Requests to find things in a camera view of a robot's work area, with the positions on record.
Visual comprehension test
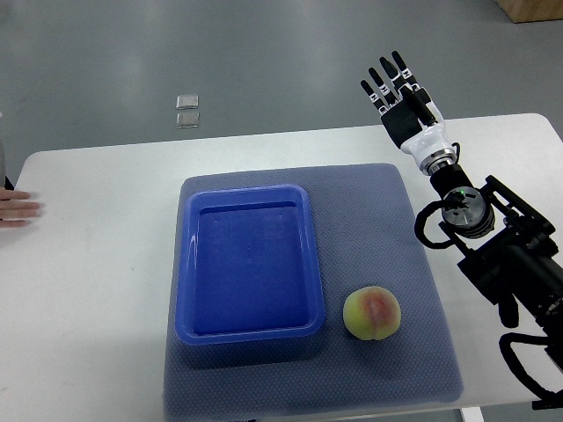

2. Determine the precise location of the person's bare hand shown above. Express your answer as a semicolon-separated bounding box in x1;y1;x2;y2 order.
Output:
0;188;41;229

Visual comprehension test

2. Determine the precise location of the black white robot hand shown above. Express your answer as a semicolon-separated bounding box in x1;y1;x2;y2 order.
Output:
361;51;456;167

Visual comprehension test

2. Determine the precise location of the yellow red peach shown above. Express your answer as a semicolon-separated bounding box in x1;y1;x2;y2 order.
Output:
342;286;401;341

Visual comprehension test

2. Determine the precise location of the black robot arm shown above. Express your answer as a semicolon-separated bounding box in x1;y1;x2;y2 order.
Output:
414;144;562;410

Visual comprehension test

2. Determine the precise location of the upper metal floor plate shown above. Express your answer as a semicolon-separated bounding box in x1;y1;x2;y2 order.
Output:
176;94;199;110

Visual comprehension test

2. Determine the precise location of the grey blue fabric mat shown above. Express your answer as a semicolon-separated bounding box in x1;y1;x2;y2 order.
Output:
163;164;464;421

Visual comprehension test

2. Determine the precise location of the wooden box corner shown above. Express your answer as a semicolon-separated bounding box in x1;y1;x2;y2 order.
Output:
495;0;562;24

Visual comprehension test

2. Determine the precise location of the blue plastic tray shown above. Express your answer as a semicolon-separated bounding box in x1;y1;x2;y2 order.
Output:
174;185;325;346

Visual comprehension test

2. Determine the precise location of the white table leg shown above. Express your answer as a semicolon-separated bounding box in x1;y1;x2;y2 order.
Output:
460;406;485;422

